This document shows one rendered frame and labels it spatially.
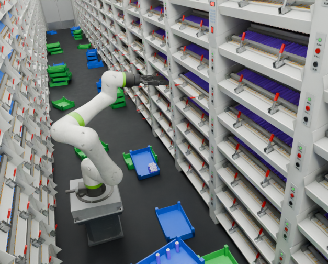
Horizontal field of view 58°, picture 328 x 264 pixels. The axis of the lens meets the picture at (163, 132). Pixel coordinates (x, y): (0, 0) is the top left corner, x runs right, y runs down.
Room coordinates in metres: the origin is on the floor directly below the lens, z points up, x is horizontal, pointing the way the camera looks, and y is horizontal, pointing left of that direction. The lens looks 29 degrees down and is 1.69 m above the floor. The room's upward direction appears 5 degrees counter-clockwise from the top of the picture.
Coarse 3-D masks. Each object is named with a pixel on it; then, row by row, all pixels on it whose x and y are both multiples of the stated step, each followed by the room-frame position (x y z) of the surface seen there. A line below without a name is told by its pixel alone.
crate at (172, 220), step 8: (168, 208) 1.72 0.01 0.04; (176, 208) 1.73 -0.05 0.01; (160, 216) 1.67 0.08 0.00; (168, 216) 1.67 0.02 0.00; (176, 216) 1.66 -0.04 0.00; (184, 216) 1.64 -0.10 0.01; (160, 224) 1.57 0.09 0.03; (168, 224) 1.59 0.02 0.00; (176, 224) 1.58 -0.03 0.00; (184, 224) 1.57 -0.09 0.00; (168, 232) 1.51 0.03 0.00; (176, 232) 1.51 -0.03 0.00; (184, 232) 1.50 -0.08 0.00; (192, 232) 1.45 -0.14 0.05; (168, 240) 1.41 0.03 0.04
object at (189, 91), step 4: (184, 68) 2.24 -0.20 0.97; (176, 72) 2.22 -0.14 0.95; (180, 72) 2.24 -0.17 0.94; (184, 72) 2.24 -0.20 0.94; (172, 76) 2.21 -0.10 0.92; (176, 76) 2.22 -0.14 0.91; (176, 80) 2.19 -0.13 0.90; (180, 80) 2.17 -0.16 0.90; (180, 88) 2.09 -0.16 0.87; (184, 88) 2.02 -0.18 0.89; (188, 88) 2.00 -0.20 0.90; (192, 88) 1.98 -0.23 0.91; (184, 92) 2.04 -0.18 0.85; (188, 92) 1.94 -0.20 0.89; (192, 92) 1.92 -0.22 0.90; (196, 92) 1.90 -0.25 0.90; (192, 96) 1.88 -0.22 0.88; (196, 100) 1.82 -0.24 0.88; (200, 100) 1.78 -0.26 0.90; (204, 100) 1.76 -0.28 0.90; (208, 100) 1.75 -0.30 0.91; (200, 104) 1.77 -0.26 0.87; (204, 104) 1.72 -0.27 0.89; (208, 104) 1.64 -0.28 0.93; (204, 108) 1.73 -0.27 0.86; (208, 108) 1.65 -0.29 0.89; (208, 112) 1.67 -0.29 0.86
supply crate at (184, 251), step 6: (174, 240) 1.05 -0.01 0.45; (180, 240) 1.05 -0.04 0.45; (168, 246) 1.03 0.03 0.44; (174, 246) 1.05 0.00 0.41; (180, 246) 1.05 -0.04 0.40; (186, 246) 1.01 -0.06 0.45; (156, 252) 0.99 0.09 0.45; (162, 252) 1.01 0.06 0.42; (174, 252) 1.02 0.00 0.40; (180, 252) 1.02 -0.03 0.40; (186, 252) 1.01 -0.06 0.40; (192, 252) 0.98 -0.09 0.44; (144, 258) 0.96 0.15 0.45; (150, 258) 0.97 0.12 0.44; (162, 258) 0.99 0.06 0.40; (174, 258) 0.98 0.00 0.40; (180, 258) 0.98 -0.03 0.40; (186, 258) 0.98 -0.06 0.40; (192, 258) 0.98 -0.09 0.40; (198, 258) 0.94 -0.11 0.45
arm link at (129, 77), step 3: (126, 72) 1.81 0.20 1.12; (129, 72) 1.81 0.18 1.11; (126, 75) 1.77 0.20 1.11; (129, 75) 1.78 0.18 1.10; (132, 75) 1.79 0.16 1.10; (126, 78) 1.76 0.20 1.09; (129, 78) 1.77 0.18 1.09; (132, 78) 1.77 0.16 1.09; (126, 81) 1.76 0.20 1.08; (129, 81) 1.76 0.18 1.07; (132, 81) 1.77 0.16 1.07; (126, 84) 1.76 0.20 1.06; (129, 84) 1.76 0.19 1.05; (132, 84) 1.77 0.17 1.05; (129, 87) 1.80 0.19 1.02
